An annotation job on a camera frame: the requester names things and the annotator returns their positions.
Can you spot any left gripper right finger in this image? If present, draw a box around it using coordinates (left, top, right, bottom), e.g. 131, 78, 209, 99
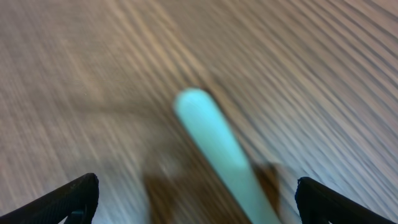
295, 177, 395, 224

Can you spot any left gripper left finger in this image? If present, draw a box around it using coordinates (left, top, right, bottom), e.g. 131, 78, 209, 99
1, 173, 99, 224

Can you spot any pale blue fork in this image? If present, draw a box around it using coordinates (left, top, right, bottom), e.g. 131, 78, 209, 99
174, 88, 280, 224

